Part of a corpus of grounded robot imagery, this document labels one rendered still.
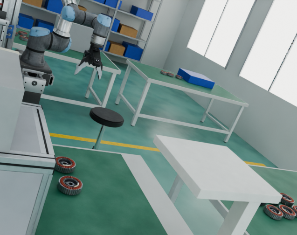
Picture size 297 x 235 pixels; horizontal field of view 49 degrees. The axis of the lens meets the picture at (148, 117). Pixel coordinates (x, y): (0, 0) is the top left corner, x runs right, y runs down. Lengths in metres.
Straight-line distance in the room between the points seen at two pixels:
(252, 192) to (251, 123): 5.16
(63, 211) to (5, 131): 0.57
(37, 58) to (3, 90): 1.30
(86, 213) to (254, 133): 5.00
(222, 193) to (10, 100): 0.68
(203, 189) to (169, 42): 8.27
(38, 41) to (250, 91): 4.86
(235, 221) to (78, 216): 0.64
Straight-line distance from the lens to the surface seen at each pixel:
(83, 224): 1.44
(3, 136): 1.02
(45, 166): 1.06
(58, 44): 2.28
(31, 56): 2.25
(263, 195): 1.21
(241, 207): 1.25
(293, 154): 5.66
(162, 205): 1.75
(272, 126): 5.98
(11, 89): 0.96
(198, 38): 8.26
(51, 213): 1.45
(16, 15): 2.37
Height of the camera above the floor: 1.65
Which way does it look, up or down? 18 degrees down
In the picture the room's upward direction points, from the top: 21 degrees clockwise
